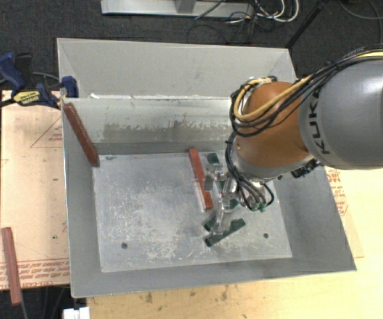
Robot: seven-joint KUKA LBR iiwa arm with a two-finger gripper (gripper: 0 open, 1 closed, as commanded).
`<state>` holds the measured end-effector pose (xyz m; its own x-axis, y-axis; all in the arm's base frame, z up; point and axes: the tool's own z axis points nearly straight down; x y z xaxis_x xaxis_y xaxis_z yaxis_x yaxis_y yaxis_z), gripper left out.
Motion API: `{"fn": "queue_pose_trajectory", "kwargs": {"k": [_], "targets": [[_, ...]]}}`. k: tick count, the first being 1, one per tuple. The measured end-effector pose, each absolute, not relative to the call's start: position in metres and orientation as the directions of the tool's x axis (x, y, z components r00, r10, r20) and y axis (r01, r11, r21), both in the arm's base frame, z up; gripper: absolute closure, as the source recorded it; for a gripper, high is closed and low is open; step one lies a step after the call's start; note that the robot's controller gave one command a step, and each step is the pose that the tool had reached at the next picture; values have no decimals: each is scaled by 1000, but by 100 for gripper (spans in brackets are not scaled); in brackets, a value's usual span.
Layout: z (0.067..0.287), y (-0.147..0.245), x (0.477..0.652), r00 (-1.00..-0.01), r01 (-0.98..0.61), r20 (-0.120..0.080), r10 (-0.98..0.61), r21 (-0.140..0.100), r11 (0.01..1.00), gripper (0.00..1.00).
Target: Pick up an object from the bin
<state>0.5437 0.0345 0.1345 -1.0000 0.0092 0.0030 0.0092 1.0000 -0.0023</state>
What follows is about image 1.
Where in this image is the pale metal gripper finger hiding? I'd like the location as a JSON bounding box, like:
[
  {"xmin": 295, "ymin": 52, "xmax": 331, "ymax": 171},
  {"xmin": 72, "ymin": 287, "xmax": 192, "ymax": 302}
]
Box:
[
  {"xmin": 205, "ymin": 162, "xmax": 227, "ymax": 183},
  {"xmin": 208, "ymin": 203, "xmax": 228, "ymax": 239}
]

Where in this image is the red-brown flat block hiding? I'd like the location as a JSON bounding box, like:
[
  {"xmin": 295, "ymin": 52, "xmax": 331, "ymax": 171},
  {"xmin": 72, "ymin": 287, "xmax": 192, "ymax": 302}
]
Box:
[
  {"xmin": 187, "ymin": 148, "xmax": 215, "ymax": 211},
  {"xmin": 62, "ymin": 102, "xmax": 101, "ymax": 167},
  {"xmin": 0, "ymin": 227, "xmax": 24, "ymax": 307}
]

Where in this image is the grey metal bin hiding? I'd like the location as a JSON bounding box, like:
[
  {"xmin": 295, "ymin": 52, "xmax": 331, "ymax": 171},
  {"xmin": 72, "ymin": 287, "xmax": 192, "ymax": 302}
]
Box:
[{"xmin": 56, "ymin": 37, "xmax": 357, "ymax": 299}]

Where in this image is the brown cardboard board, red print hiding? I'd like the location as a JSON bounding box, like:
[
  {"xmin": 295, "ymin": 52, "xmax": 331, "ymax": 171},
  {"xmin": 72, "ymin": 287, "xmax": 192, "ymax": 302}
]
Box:
[{"xmin": 0, "ymin": 90, "xmax": 365, "ymax": 292}]

